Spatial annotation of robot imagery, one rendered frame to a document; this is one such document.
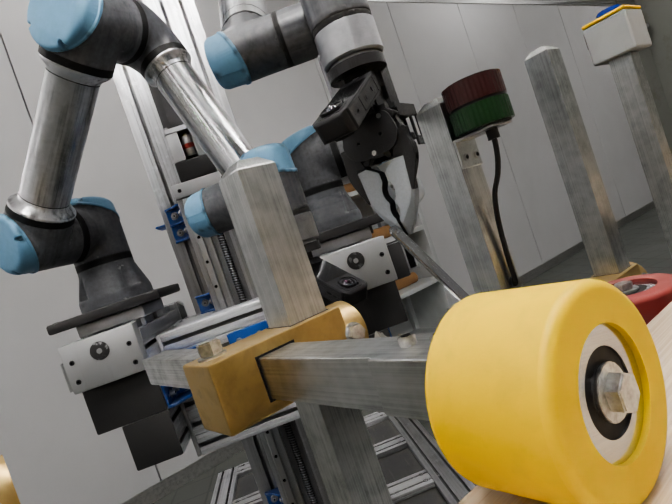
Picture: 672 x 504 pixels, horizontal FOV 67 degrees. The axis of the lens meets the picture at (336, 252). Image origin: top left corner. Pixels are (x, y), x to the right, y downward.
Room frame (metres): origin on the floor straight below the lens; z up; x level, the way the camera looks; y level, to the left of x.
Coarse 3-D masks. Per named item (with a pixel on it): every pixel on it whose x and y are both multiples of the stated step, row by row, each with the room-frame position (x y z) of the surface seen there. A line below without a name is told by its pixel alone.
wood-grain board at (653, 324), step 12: (660, 312) 0.35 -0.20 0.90; (648, 324) 0.33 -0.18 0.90; (660, 324) 0.33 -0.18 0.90; (660, 336) 0.31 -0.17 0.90; (660, 348) 0.29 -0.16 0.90; (660, 360) 0.28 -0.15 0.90; (660, 480) 0.18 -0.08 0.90; (480, 492) 0.21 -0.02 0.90; (492, 492) 0.21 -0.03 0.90; (504, 492) 0.21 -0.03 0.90; (660, 492) 0.18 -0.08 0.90
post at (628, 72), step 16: (624, 64) 0.85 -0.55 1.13; (640, 64) 0.85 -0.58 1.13; (624, 80) 0.85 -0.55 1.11; (640, 80) 0.84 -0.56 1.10; (624, 96) 0.86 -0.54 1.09; (640, 96) 0.84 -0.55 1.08; (640, 112) 0.85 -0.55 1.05; (656, 112) 0.85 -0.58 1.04; (640, 128) 0.85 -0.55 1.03; (656, 128) 0.84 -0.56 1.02; (640, 144) 0.86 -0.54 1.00; (656, 144) 0.84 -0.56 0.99; (640, 160) 0.86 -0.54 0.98; (656, 160) 0.84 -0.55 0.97; (656, 176) 0.85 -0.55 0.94; (656, 192) 0.86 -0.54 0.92; (656, 208) 0.86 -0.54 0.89
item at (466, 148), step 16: (480, 128) 0.50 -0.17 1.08; (496, 128) 0.51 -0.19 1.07; (464, 144) 0.53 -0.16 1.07; (496, 144) 0.51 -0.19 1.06; (464, 160) 0.53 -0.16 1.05; (480, 160) 0.55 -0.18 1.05; (496, 160) 0.51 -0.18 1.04; (496, 176) 0.52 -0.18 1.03; (496, 192) 0.53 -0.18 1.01; (496, 208) 0.53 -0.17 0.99; (496, 224) 0.54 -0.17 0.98; (512, 272) 0.54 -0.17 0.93
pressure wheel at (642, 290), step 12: (636, 276) 0.43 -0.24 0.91; (648, 276) 0.42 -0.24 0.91; (660, 276) 0.41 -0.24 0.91; (624, 288) 0.40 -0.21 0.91; (636, 288) 0.40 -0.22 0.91; (648, 288) 0.40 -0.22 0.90; (660, 288) 0.38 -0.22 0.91; (636, 300) 0.37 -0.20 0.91; (648, 300) 0.37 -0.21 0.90; (660, 300) 0.37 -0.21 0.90; (648, 312) 0.37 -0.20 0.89
